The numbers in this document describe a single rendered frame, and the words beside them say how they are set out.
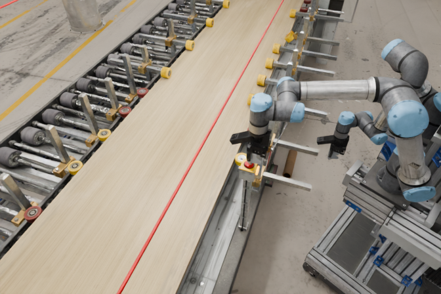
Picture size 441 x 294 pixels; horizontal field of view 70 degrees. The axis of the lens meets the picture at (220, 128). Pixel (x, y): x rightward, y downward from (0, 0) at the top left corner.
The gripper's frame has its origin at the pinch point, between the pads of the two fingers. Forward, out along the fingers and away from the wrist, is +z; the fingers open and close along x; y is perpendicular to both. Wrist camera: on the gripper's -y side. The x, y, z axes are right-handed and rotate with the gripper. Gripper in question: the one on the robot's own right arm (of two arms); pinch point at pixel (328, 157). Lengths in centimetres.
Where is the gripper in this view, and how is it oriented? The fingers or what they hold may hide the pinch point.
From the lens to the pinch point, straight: 205.8
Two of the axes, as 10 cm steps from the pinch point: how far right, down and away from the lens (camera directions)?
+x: 3.4, -6.4, 6.9
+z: 0.0, 7.3, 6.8
